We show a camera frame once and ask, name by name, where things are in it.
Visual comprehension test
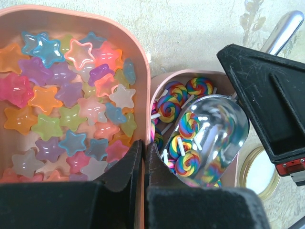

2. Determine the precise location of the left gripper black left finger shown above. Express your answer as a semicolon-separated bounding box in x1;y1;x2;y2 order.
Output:
0;140;142;229

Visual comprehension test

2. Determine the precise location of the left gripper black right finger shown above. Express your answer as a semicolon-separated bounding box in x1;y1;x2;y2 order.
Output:
144;143;270;229

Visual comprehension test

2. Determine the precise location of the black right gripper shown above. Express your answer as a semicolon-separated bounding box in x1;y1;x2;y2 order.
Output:
217;44;305;187

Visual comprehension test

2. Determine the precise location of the silver metal scoop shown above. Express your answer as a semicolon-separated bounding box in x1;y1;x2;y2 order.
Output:
161;10;305;187

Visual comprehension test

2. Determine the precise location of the round cream jar lid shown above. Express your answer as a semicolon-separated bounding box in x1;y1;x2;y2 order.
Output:
238;146;280;200

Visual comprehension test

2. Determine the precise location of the pink tray of lollipops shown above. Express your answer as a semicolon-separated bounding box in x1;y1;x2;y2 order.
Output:
151;70;248;187

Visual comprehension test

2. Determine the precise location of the orange tray of gummy stars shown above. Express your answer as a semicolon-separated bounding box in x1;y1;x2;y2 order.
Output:
0;5;150;229

